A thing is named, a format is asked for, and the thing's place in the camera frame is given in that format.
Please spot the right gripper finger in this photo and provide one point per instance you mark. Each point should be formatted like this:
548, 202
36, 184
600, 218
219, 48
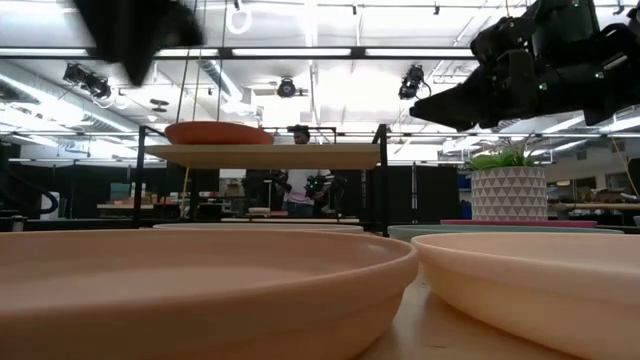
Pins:
480, 126
460, 105

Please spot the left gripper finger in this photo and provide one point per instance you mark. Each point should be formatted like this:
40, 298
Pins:
138, 72

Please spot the blue plate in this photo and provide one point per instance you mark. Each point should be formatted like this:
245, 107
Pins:
500, 230

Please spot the pink plate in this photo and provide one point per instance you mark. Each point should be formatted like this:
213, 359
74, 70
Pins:
550, 223

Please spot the peach plate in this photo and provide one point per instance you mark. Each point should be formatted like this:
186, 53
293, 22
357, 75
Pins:
540, 290

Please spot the grey plate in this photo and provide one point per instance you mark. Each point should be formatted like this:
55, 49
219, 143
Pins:
260, 227

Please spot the brown plate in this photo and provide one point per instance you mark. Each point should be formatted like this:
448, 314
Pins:
200, 300

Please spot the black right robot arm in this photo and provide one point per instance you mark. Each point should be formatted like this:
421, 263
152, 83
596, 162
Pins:
565, 30

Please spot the black ceiling spotlight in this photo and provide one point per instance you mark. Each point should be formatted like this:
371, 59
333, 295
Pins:
412, 82
75, 74
286, 88
100, 88

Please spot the potted succulent in patterned pot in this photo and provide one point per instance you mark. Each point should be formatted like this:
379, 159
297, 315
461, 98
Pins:
507, 192

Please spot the orange plate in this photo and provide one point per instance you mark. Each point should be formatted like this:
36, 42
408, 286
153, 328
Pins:
215, 134

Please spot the black dish rack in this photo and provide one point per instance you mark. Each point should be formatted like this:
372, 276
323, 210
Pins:
270, 156

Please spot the person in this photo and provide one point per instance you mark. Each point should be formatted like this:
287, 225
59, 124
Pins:
300, 187

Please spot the black overhead frame bar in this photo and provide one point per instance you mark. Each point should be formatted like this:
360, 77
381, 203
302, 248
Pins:
357, 52

